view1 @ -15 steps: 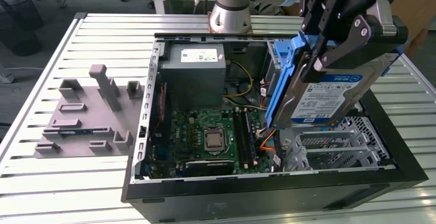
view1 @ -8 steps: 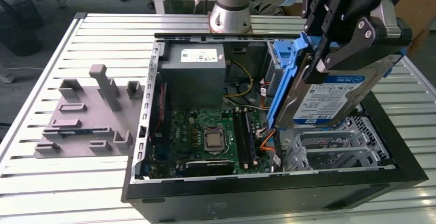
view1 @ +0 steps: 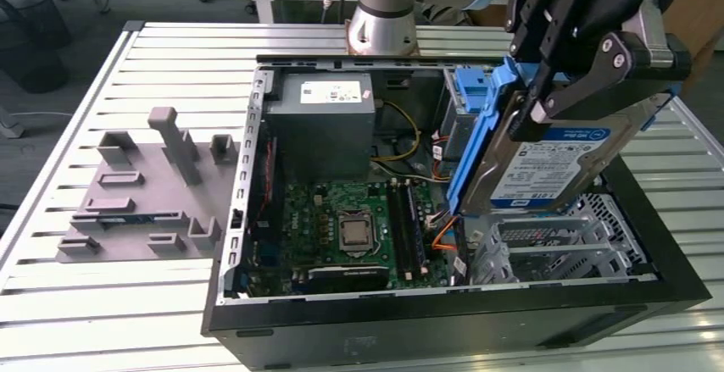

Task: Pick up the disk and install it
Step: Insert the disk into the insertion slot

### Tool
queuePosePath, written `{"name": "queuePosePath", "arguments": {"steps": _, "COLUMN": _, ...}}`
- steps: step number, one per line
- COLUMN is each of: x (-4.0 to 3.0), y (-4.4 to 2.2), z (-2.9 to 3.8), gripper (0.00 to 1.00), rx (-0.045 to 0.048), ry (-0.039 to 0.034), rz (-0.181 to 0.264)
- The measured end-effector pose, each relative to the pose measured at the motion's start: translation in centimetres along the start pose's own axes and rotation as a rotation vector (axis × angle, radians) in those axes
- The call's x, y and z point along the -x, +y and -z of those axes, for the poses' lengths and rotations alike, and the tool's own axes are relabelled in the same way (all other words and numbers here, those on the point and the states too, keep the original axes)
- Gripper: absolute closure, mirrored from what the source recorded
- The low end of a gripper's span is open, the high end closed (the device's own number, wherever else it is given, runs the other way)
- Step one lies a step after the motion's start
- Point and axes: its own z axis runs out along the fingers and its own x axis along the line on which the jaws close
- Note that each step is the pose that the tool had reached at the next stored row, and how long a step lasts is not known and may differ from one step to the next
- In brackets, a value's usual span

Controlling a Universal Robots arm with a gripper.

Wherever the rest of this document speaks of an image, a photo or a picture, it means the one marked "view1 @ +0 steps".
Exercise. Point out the CPU in socket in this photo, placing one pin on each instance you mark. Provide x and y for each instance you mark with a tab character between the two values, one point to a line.
357	233

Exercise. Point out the olive bag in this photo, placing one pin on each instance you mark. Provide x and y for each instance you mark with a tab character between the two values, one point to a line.
446	14

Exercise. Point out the black graphics card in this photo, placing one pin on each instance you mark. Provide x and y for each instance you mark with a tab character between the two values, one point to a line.
345	279

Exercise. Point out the RAM stick in rack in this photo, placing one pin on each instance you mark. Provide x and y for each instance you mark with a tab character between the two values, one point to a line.
124	220

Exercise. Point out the black PC case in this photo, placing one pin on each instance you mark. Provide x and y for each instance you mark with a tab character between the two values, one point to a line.
453	325

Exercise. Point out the silver disk bay cage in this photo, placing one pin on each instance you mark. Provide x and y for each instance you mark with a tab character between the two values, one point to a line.
565	245

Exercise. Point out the installed RAM stick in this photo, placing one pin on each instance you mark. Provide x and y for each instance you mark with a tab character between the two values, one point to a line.
410	228

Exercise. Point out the green motherboard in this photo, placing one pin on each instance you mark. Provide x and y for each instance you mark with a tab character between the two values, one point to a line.
304	219

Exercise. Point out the grey power supply unit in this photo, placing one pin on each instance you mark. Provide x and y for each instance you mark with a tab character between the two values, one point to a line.
317	143

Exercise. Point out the wooden cabinet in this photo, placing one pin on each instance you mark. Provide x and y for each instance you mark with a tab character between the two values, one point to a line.
707	7

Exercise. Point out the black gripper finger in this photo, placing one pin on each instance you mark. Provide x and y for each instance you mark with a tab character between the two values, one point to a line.
616	79
552	16

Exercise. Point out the hard disk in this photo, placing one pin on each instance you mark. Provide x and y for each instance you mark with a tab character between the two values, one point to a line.
542	168

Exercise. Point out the silver optical drive cage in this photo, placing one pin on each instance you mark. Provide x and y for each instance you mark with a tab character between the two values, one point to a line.
458	134

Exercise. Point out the blue drive bay latch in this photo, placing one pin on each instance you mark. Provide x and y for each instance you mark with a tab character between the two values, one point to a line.
469	88

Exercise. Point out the grey parts rack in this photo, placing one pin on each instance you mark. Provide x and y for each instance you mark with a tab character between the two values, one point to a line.
152	202

